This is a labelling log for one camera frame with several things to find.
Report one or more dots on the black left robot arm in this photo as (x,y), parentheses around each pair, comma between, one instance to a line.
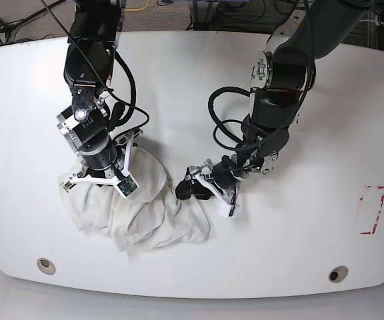
(280,81)

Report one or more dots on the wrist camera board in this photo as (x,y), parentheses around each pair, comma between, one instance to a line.
(227,210)
(127,186)

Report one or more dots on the black tripod legs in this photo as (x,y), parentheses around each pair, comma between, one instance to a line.
(6,28)

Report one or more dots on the white T-shirt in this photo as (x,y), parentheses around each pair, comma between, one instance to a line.
(151,217)

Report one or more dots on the left table cable grommet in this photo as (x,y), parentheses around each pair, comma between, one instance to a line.
(46,266)

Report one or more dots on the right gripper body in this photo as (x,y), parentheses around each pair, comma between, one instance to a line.
(104,161)

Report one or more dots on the right table cable grommet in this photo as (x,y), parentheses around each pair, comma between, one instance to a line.
(338,274)

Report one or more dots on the table cable grommet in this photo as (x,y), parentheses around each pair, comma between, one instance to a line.
(338,274)
(46,266)

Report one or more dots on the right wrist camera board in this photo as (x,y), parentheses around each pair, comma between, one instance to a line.
(127,186)

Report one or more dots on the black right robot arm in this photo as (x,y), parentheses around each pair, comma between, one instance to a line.
(88,122)

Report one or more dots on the red tape rectangle marking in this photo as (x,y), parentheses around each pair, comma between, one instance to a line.
(369,209)

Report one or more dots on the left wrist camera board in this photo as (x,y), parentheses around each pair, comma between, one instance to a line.
(227,210)

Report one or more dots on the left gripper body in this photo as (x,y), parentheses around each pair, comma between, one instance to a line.
(221,179)

